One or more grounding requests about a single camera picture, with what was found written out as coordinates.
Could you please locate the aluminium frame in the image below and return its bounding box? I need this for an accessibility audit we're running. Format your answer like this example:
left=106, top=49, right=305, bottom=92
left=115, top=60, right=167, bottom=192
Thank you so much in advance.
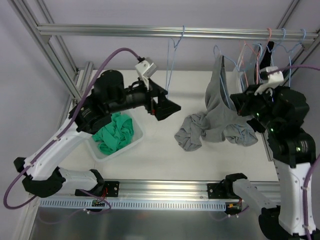
left=7, top=0, right=320, bottom=240

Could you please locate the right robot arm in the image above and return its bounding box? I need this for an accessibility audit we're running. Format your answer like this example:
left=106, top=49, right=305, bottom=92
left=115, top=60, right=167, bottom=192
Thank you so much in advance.
left=223, top=85, right=320, bottom=240

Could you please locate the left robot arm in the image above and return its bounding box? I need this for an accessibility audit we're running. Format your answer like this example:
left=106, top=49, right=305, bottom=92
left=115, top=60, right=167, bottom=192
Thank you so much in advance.
left=14, top=70, right=181, bottom=198

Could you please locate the white tank top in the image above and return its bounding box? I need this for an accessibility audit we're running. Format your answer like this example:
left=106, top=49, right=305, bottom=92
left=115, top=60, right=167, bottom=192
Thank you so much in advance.
left=233, top=52, right=249, bottom=93

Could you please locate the grey tank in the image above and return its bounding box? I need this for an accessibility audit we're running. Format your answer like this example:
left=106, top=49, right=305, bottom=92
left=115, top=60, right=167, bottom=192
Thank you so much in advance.
left=223, top=123, right=258, bottom=147
left=174, top=55, right=247, bottom=152

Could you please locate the white plastic basket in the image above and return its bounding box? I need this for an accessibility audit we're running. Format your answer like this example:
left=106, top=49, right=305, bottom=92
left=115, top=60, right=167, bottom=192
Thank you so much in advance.
left=85, top=110, right=145, bottom=163

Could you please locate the blue hanger far right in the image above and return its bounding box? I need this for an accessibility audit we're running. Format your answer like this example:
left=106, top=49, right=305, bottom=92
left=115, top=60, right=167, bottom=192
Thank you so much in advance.
left=284, top=28, right=307, bottom=87

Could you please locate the black tank top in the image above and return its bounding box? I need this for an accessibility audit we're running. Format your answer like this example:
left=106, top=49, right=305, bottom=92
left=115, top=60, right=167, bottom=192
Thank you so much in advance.
left=248, top=41, right=275, bottom=85

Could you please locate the blue hanger with black top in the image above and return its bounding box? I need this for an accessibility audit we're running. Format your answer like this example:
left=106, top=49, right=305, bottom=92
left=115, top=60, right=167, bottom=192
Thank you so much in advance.
left=256, top=27, right=287, bottom=70

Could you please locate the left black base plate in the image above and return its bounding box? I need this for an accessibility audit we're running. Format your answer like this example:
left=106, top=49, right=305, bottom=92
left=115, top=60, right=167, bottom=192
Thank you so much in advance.
left=85, top=180, right=120, bottom=198

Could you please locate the white slotted cable duct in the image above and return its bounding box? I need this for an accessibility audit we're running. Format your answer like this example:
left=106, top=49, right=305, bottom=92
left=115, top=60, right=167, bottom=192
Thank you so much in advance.
left=39, top=198, right=226, bottom=212

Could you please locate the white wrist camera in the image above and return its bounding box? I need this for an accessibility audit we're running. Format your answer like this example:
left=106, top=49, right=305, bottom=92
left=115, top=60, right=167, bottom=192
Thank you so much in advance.
left=135, top=57, right=157, bottom=91
left=254, top=66, right=284, bottom=96

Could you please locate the green tank top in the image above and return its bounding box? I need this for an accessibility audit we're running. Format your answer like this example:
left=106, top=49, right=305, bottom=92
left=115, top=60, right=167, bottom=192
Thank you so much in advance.
left=92, top=112, right=135, bottom=155

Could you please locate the blue wire hanger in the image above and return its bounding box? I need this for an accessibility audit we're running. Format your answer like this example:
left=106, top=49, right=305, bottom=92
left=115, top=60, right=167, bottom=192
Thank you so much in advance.
left=213, top=44, right=247, bottom=141
left=165, top=25, right=186, bottom=92

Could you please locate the pink wire hanger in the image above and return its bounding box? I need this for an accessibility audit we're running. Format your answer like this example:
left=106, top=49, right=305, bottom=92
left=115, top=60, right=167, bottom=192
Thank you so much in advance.
left=240, top=28, right=272, bottom=89

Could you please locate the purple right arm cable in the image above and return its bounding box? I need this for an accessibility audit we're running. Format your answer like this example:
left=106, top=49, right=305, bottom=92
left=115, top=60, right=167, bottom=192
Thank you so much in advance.
left=268, top=64, right=320, bottom=240

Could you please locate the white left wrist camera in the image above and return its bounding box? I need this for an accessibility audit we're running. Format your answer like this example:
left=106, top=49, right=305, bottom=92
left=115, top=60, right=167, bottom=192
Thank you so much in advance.
left=135, top=57, right=157, bottom=91

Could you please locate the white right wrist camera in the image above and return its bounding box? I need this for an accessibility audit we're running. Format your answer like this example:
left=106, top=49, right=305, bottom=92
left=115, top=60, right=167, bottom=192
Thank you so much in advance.
left=254, top=66, right=284, bottom=96

